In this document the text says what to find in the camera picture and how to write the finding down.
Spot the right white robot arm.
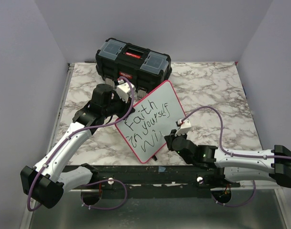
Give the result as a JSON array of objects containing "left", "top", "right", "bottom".
[{"left": 164, "top": 130, "right": 291, "bottom": 188}]

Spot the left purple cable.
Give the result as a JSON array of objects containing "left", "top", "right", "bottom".
[{"left": 27, "top": 76, "right": 128, "bottom": 211}]

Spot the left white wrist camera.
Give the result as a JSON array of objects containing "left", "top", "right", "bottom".
[{"left": 116, "top": 79, "right": 136, "bottom": 103}]

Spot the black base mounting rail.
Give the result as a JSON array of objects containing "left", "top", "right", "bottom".
[{"left": 79, "top": 165, "right": 240, "bottom": 199}]

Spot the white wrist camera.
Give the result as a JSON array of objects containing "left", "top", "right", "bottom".
[
  {"left": 175, "top": 119, "right": 192, "bottom": 136},
  {"left": 116, "top": 79, "right": 136, "bottom": 103}
]

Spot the purple cable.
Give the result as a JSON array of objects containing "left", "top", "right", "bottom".
[
  {"left": 27, "top": 76, "right": 128, "bottom": 211},
  {"left": 177, "top": 106, "right": 291, "bottom": 208}
]

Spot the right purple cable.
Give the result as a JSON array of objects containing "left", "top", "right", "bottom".
[{"left": 177, "top": 106, "right": 291, "bottom": 208}]

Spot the blue tape piece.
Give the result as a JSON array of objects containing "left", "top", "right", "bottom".
[{"left": 158, "top": 166, "right": 166, "bottom": 173}]

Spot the aluminium frame rail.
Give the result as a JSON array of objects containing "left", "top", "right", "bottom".
[{"left": 20, "top": 63, "right": 75, "bottom": 229}]

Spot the pink framed whiteboard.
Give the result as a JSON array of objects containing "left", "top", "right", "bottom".
[{"left": 116, "top": 80, "right": 185, "bottom": 164}]

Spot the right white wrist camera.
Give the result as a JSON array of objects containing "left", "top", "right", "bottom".
[{"left": 175, "top": 119, "right": 192, "bottom": 136}]

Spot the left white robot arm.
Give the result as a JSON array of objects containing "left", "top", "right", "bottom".
[{"left": 20, "top": 80, "right": 134, "bottom": 211}]

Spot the black plastic toolbox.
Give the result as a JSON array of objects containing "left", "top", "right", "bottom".
[{"left": 96, "top": 38, "right": 172, "bottom": 99}]

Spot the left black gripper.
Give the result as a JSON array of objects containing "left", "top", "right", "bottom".
[{"left": 103, "top": 92, "right": 135, "bottom": 120}]

